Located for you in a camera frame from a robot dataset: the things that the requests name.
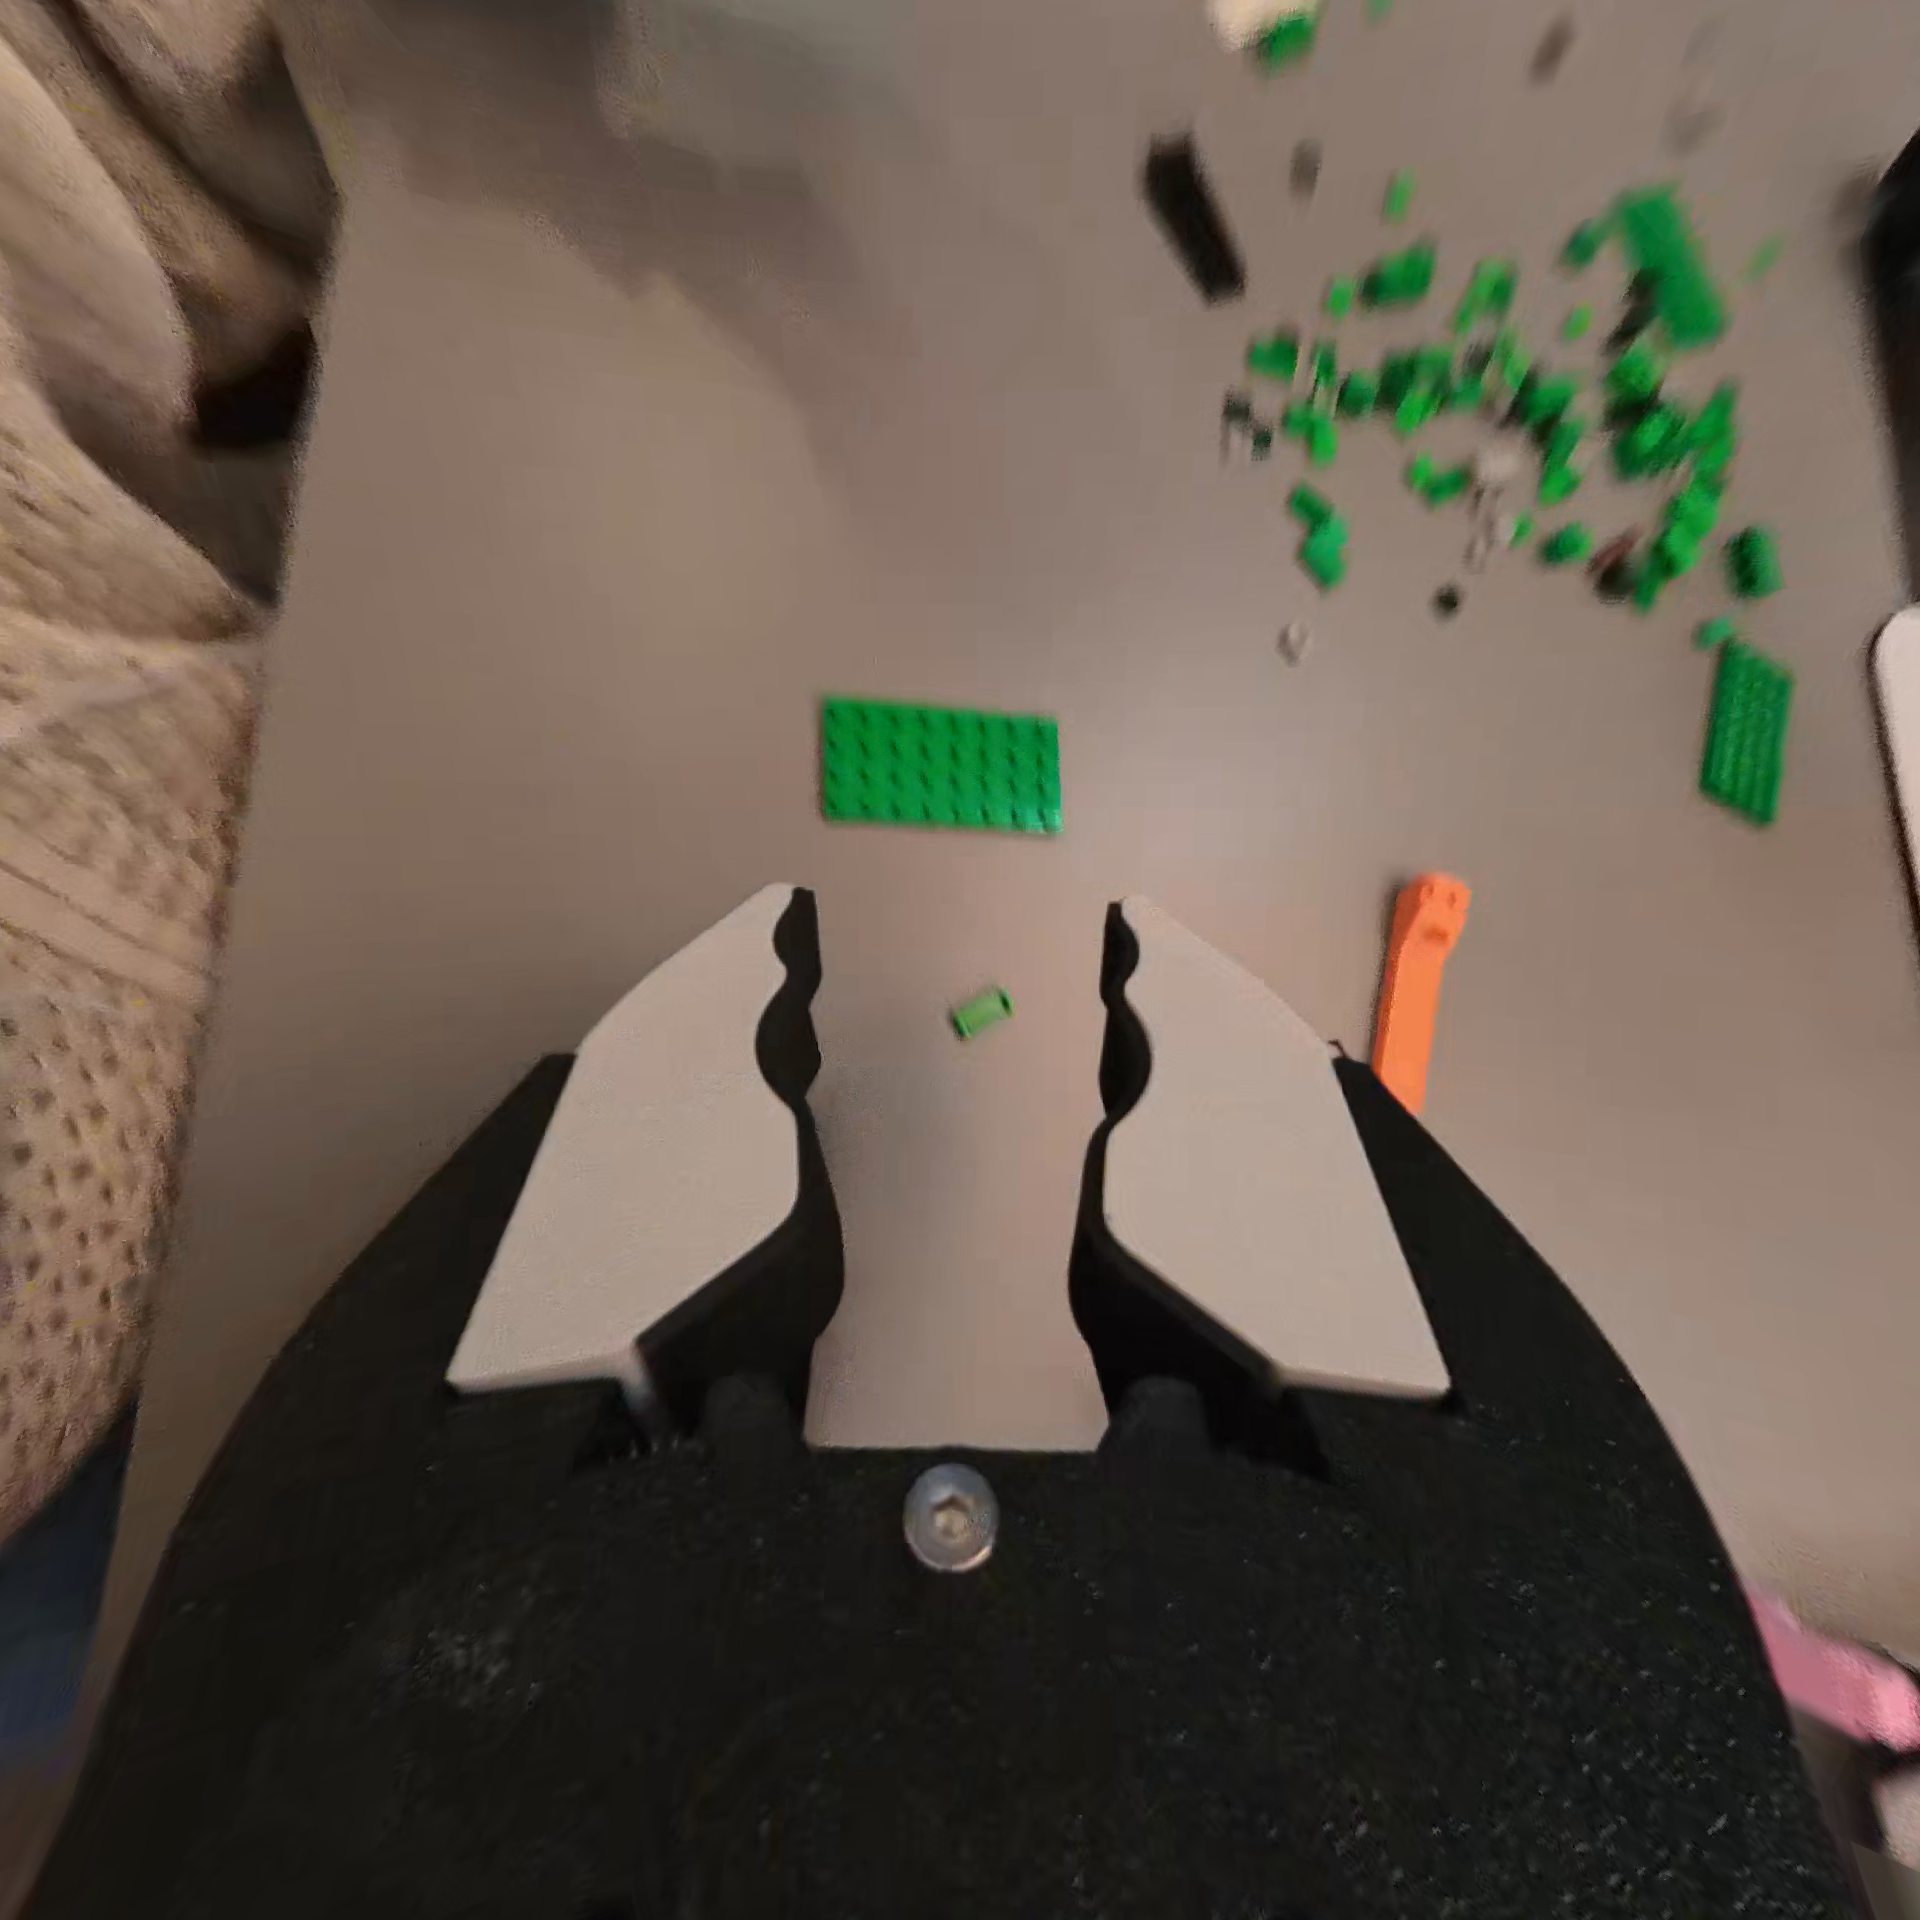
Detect pile of green lego bricks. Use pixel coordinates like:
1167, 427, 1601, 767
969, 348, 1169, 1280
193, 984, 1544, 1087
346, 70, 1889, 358
1223, 142, 1791, 664

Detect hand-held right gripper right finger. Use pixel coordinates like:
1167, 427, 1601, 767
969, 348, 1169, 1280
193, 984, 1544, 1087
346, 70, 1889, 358
1065, 895, 1456, 1431

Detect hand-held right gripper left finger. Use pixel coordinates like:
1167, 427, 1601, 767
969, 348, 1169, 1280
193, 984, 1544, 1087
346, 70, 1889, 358
444, 883, 847, 1455

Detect person's knit sweater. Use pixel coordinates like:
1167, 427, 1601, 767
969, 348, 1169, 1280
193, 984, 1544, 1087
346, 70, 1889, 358
0, 0, 339, 1539

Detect black stand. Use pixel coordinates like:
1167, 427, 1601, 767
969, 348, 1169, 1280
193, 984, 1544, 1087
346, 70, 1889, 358
1856, 151, 1920, 602

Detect person's blue jeans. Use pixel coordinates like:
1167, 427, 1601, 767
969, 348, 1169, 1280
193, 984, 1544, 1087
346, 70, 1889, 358
0, 1411, 139, 1779

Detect orange brick separator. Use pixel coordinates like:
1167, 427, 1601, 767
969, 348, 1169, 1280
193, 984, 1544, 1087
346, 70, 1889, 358
1371, 871, 1478, 1121

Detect white rounded board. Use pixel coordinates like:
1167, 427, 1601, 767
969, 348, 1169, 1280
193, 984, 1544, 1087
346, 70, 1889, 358
1867, 600, 1920, 962

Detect black lego plate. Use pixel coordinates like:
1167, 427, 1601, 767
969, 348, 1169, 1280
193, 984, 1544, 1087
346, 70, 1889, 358
1143, 132, 1250, 304

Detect large green lego plate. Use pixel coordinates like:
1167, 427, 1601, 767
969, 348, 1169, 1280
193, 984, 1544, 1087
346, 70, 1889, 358
1698, 640, 1798, 831

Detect pink object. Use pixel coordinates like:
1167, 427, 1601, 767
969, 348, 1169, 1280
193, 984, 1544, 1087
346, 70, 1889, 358
1747, 1591, 1920, 1753

